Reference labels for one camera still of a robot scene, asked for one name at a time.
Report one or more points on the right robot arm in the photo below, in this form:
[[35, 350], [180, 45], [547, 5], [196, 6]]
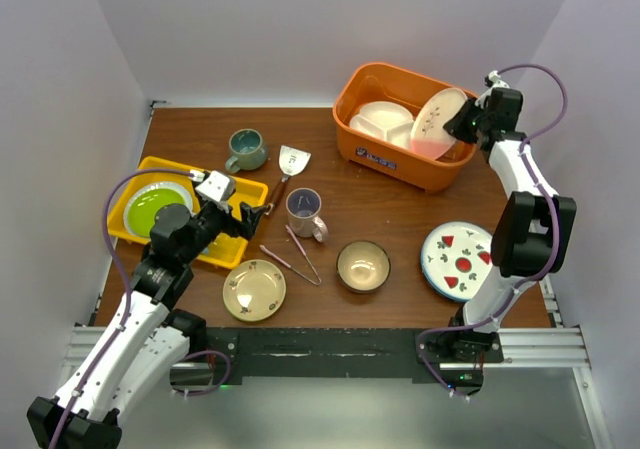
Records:
[[532, 235]]

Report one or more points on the white divided plate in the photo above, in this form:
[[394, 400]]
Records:
[[386, 121]]

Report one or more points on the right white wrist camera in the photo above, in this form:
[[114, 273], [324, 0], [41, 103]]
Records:
[[493, 81]]

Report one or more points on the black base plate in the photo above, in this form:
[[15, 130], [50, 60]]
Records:
[[455, 358]]

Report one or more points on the small cream floral plate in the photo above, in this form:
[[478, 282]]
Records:
[[254, 291]]

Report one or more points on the cream bowl with dark rim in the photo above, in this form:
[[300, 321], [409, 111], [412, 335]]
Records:
[[363, 266]]

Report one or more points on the green plate with grey rim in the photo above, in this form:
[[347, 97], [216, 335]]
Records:
[[141, 209]]

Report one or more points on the watermelon pattern plate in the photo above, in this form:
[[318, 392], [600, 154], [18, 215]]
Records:
[[455, 259]]

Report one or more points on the cream and pink branch plate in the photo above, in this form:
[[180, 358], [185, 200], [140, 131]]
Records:
[[428, 137]]

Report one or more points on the green ceramic mug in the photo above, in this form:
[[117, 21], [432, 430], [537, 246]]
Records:
[[247, 150]]

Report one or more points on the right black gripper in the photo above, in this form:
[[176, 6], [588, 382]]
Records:
[[456, 125]]

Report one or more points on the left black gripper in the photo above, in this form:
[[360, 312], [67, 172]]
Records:
[[250, 217]]

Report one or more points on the orange plastic bin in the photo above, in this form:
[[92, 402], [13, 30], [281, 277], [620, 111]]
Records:
[[379, 81]]

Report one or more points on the lavender mug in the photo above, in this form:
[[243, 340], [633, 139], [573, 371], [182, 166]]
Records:
[[303, 207]]

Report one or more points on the yellow plastic tray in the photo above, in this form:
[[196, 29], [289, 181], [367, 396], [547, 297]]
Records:
[[224, 252]]

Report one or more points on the aluminium frame rail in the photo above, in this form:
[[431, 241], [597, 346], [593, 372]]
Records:
[[528, 348]]

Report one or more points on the metal spatula with wooden handle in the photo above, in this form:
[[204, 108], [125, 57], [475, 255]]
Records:
[[292, 162]]

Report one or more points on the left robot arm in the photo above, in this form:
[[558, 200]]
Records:
[[146, 336]]

